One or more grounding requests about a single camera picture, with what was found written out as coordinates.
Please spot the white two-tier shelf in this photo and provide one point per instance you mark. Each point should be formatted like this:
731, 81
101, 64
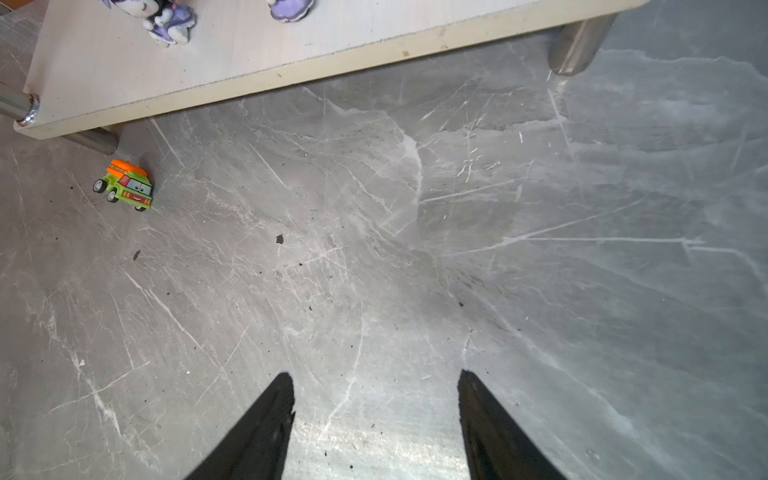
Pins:
95, 66

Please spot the black purple bat toy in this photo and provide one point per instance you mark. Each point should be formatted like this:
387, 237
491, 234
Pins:
287, 11

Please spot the orange green wheeled toy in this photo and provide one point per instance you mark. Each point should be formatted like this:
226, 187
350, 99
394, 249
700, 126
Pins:
125, 182

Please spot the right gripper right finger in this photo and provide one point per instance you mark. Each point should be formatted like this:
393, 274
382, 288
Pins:
496, 446

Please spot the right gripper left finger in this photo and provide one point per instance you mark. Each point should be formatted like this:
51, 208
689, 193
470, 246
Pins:
256, 447

